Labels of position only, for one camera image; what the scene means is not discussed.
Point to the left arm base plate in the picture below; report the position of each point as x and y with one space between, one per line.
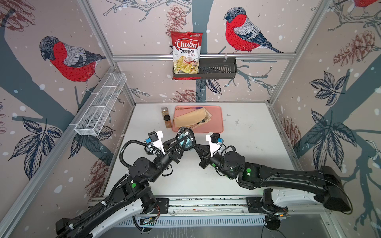
160 207

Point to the red cassava chips bag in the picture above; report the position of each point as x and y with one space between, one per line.
186 54

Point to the black wall basket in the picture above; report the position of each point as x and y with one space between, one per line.
211 68

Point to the brown spice bottle black cap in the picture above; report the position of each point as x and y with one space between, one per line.
168 122

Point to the white wire mesh basket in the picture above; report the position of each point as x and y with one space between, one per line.
97 113

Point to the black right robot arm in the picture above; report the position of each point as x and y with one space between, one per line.
324 183

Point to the tan spice jar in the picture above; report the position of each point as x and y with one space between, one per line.
164 111

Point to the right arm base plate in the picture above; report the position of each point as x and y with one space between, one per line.
264 205

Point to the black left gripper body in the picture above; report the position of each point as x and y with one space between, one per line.
170 154

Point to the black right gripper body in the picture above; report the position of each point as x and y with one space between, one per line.
206 163

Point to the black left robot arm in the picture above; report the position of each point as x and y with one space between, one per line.
130 196

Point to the pink plastic tray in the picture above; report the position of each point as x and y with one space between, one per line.
215 124

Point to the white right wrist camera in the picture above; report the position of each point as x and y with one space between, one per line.
215 143

